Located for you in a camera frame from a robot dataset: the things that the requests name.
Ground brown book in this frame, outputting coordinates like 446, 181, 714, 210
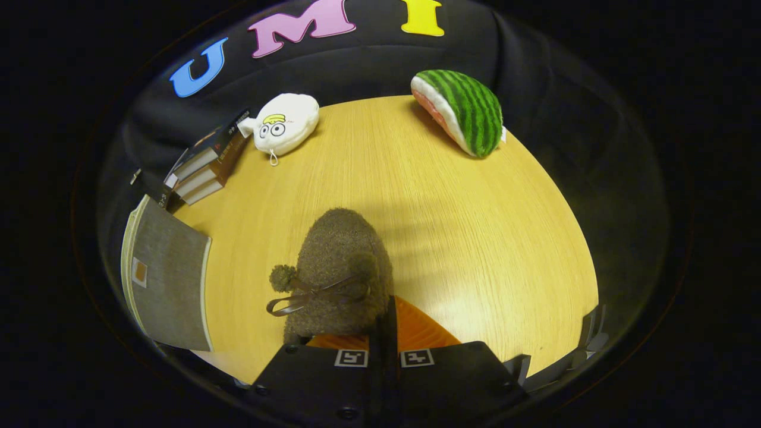
181, 178, 225, 206
175, 134, 247, 197

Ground grey fabric storage box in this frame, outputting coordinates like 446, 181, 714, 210
121, 194, 213, 353

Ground dark blue book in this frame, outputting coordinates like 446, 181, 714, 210
174, 109, 253, 181

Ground brown fuzzy shoe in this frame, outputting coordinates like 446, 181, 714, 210
266, 207, 394, 345

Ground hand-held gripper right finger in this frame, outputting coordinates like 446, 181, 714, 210
386, 295, 527, 428

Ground white ghost plush toy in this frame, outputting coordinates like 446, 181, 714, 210
238, 93, 320, 166

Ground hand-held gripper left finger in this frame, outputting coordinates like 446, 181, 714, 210
253, 318, 386, 428

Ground watermelon slice plush toy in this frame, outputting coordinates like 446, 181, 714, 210
411, 70, 506, 159

